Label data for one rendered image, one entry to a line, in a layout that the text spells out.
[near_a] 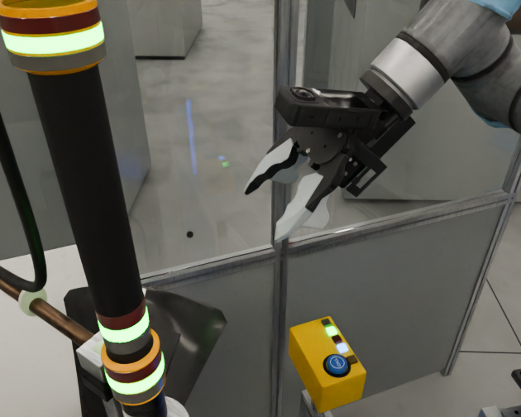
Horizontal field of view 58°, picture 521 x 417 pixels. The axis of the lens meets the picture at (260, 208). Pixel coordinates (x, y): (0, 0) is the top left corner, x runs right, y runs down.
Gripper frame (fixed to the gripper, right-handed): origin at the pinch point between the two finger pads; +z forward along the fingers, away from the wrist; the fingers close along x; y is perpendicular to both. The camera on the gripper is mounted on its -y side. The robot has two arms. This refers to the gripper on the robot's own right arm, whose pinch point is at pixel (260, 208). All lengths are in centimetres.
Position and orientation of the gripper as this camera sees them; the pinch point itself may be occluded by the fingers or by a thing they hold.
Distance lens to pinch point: 56.5
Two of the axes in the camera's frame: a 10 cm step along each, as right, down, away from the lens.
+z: -6.7, 7.0, 2.5
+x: -3.9, -6.1, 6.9
